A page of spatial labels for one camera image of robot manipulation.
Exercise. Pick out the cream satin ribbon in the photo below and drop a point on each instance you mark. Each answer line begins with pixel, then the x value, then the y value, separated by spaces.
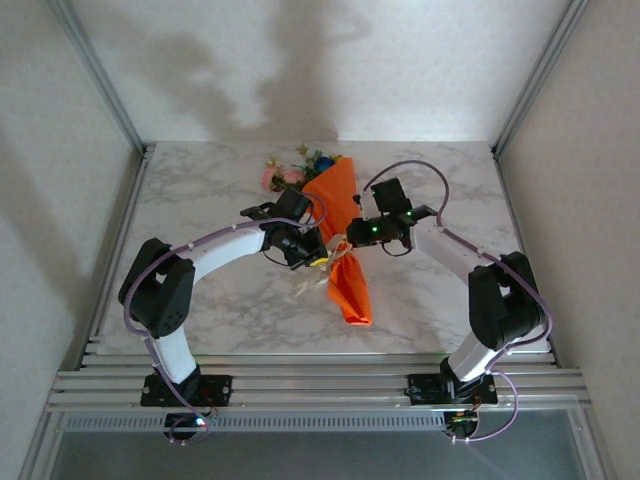
pixel 312 285

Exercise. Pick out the orange wrapping paper sheet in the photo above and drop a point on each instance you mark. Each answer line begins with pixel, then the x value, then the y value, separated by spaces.
pixel 340 195

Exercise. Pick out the pink artificial flower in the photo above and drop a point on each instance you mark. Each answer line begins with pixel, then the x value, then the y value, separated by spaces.
pixel 275 175

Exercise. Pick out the blue artificial flower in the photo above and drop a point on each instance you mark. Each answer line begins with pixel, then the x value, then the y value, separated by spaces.
pixel 325 162

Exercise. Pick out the yellow-green artificial flower sprig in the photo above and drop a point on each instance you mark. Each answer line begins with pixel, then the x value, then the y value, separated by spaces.
pixel 302 150

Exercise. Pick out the aluminium front frame rails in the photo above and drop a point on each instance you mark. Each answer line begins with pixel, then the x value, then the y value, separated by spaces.
pixel 320 385

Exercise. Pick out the aluminium right side rail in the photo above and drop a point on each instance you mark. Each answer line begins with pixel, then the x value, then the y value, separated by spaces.
pixel 517 225

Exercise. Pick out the aluminium rail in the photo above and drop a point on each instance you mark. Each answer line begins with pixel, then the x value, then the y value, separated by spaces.
pixel 517 225
pixel 128 215

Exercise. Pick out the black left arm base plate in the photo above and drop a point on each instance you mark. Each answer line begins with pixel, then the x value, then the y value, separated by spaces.
pixel 220 390

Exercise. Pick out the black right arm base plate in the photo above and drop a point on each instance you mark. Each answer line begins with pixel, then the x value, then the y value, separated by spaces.
pixel 422 392

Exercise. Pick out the aluminium left side rail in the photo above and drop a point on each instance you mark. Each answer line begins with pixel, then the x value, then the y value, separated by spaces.
pixel 128 215

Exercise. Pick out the aluminium right frame post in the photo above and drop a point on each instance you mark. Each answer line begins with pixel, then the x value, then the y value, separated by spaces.
pixel 539 75

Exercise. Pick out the aluminium frame post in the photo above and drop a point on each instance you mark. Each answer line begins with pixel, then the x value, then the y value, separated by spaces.
pixel 539 75
pixel 99 75

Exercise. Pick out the aluminium left frame post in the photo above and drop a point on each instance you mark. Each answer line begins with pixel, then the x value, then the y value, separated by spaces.
pixel 99 75

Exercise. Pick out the aluminium right frame leg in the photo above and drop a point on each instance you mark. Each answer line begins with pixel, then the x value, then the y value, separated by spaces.
pixel 595 450

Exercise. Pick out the aluminium frame leg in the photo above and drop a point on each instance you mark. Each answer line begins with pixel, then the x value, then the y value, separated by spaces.
pixel 40 450
pixel 595 450

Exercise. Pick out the aluminium left frame leg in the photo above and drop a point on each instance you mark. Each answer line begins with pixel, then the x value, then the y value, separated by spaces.
pixel 40 450

